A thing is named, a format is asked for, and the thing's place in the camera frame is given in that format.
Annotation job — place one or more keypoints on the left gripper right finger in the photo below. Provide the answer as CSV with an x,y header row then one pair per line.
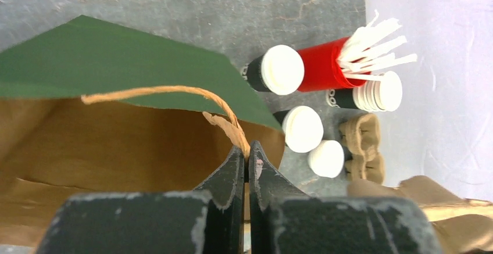
x,y
284,219

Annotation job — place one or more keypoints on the green paper bag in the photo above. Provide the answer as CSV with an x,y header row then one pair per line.
x,y
53,145

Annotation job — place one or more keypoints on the black paper cup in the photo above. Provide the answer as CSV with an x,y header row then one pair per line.
x,y
251,74
302,129

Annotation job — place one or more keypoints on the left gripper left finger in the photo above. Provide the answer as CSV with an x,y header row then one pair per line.
x,y
207,219

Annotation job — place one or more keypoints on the stack of white lids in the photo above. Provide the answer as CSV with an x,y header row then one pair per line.
x,y
327,159

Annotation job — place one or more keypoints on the brown cardboard cup carrier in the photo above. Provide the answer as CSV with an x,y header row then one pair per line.
x,y
361,135

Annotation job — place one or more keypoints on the brown cup carrier tray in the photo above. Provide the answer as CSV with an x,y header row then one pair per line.
x,y
461,225

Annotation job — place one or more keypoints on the red cup holder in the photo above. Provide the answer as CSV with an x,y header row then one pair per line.
x,y
322,71

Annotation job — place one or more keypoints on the stack of paper cups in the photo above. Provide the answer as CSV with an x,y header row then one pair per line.
x,y
372,96

